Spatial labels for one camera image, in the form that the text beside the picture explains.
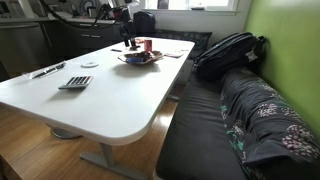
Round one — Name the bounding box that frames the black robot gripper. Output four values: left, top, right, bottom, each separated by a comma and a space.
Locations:
118, 7, 138, 48

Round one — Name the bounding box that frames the red soda can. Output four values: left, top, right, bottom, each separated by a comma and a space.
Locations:
143, 39, 154, 53

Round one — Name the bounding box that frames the brown wooden bowl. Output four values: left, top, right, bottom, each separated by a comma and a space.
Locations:
117, 50, 165, 67

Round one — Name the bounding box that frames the brown snack wrapper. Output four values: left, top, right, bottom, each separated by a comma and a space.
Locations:
131, 50, 161, 63

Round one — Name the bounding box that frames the white round disc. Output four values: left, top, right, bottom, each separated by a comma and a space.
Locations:
80, 61, 100, 69

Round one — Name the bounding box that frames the dark floral bench cushion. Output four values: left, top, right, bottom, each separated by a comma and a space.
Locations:
154, 28, 214, 61
219, 65, 320, 180

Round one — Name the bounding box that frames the white framed window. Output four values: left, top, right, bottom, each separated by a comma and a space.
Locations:
139, 0, 240, 15

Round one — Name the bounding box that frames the grey desk calculator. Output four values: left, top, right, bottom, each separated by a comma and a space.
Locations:
57, 74, 94, 91

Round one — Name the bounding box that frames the dark kitchen cabinet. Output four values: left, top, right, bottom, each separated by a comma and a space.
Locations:
0, 16, 125, 78

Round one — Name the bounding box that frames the dark object at edge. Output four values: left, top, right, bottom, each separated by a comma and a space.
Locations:
22, 60, 67, 81

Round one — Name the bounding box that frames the black backpack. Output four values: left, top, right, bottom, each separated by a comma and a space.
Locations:
193, 31, 267, 83

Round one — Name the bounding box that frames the grey round stand base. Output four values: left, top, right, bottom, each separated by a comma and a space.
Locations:
50, 127, 83, 140

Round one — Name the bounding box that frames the dark seat cushion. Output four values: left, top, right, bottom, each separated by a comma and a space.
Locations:
155, 71, 248, 180

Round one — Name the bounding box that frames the grey table leg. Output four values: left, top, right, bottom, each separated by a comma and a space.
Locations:
78, 142, 148, 180

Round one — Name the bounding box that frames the black robot cable hose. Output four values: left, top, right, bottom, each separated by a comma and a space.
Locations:
39, 0, 122, 32

